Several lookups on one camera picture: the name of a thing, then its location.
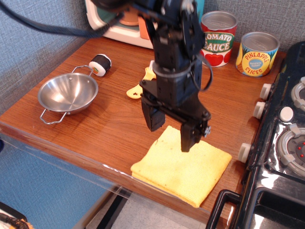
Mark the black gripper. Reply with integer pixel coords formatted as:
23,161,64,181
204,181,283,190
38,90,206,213
140,58,211,152

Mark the yellow towel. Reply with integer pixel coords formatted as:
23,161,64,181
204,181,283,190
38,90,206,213
131,126,232,208

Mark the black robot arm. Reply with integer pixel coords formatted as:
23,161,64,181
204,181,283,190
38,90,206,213
94,0,211,152

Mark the yellow dish brush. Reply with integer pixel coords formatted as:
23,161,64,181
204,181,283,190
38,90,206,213
126,60,156,99

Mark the toy sushi roll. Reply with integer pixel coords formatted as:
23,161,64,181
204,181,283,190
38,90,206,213
89,54,112,77

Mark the teal toy microwave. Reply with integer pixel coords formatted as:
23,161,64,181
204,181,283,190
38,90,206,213
85,0,205,52

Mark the tomato sauce can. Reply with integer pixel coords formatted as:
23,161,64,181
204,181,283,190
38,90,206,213
201,11,238,67

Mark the pineapple slices can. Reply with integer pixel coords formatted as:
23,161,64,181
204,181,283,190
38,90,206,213
235,31,280,77

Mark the black toy stove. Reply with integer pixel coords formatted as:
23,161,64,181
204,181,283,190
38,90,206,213
206,42,305,229

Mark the orange cloth item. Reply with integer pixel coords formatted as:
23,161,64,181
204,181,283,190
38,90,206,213
13,220,33,229

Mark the small steel bowl with handles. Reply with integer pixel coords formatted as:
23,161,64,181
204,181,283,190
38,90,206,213
38,65,98,125

